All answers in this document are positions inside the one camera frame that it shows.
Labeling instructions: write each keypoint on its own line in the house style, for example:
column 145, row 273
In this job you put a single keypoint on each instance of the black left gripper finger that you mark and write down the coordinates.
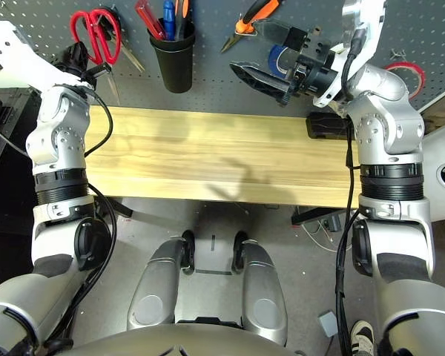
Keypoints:
column 98, row 70

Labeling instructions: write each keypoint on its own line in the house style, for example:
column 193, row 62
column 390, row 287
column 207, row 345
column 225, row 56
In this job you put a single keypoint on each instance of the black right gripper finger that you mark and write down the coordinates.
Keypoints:
column 263, row 81
column 278, row 33

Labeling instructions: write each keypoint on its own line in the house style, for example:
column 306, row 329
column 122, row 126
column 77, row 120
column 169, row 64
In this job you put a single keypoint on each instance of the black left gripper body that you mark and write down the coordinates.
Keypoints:
column 74, row 59

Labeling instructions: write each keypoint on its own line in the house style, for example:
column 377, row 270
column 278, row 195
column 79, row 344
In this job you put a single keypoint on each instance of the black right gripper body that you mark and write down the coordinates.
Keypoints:
column 315, row 70

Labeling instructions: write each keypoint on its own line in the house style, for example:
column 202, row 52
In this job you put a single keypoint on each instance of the orange black needle-nose pliers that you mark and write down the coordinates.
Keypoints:
column 244, row 26

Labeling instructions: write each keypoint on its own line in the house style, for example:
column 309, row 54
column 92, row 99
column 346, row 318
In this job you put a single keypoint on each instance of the red tape roll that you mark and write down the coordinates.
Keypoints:
column 408, row 66

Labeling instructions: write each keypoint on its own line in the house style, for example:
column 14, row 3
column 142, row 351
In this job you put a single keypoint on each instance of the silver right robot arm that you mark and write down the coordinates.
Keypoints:
column 389, row 130

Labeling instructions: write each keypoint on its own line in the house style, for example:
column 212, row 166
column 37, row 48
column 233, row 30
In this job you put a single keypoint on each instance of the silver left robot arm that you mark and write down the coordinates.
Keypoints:
column 59, row 137

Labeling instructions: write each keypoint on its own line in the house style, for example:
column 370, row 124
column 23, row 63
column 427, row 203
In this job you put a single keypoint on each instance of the dark grey pegboard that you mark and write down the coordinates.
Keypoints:
column 207, row 74

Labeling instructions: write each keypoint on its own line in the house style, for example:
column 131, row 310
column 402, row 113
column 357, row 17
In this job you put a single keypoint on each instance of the small metal pegboard hook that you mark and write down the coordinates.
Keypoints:
column 398, row 53

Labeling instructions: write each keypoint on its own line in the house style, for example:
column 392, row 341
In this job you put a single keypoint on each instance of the blue tape roll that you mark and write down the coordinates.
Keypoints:
column 274, row 61

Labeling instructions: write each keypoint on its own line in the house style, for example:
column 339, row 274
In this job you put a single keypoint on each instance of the black flat tool case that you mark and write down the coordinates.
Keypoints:
column 326, row 128

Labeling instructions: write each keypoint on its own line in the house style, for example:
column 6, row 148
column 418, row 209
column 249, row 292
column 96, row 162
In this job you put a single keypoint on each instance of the black plastic cup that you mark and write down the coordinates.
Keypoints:
column 176, row 70

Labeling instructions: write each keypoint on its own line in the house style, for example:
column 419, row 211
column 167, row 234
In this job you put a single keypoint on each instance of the black hard carrying case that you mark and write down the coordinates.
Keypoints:
column 0, row 122

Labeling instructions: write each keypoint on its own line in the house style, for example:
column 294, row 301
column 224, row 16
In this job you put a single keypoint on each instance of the black metal table leg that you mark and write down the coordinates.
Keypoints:
column 122, row 209
column 315, row 215

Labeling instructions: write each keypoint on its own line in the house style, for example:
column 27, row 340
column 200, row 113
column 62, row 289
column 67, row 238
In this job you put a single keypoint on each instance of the black power adapter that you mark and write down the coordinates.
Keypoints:
column 333, row 223

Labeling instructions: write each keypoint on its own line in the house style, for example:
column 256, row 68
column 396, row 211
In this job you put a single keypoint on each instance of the white grey machine shell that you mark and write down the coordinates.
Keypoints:
column 441, row 178

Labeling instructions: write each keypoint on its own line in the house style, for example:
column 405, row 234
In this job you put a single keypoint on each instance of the black floor tape strip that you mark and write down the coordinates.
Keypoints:
column 213, row 271

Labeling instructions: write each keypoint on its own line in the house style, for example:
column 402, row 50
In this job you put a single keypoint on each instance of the silver right robot leg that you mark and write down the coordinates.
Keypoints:
column 261, row 293

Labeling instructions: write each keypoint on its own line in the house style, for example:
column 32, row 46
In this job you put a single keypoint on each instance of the silver robot leg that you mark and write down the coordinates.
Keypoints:
column 261, row 293
column 154, row 293

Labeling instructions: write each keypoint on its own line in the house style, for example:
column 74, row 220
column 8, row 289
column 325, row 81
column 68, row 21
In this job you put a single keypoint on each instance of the silver left robot leg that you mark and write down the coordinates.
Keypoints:
column 154, row 293

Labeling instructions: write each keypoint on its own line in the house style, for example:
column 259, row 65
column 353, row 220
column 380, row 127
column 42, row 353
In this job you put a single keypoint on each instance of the small grey floor box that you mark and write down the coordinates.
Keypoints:
column 328, row 324

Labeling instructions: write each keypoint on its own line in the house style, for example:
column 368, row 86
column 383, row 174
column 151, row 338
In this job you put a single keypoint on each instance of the black white sneaker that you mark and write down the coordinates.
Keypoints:
column 361, row 337

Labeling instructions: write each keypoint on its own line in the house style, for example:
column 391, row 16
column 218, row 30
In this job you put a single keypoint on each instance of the grey robot torso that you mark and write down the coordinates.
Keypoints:
column 170, row 343

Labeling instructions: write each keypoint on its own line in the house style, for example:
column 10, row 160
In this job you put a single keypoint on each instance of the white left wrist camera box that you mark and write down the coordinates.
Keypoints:
column 15, row 55

